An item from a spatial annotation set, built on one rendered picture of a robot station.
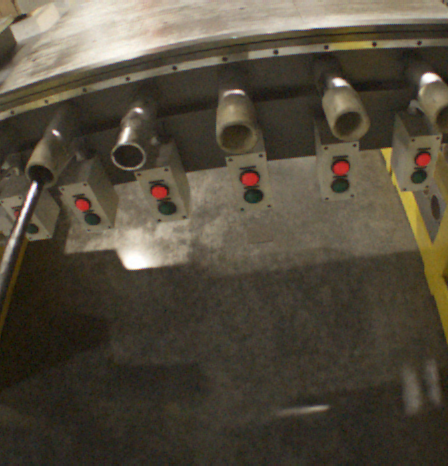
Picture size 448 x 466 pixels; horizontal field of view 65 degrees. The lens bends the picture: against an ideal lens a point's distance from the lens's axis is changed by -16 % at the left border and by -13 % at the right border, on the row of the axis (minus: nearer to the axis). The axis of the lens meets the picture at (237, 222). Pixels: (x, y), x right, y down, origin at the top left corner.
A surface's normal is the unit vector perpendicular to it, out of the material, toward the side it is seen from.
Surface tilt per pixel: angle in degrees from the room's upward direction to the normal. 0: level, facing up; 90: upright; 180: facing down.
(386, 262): 0
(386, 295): 0
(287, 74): 90
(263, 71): 90
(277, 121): 90
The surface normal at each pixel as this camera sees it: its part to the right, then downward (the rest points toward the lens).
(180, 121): 0.03, 0.76
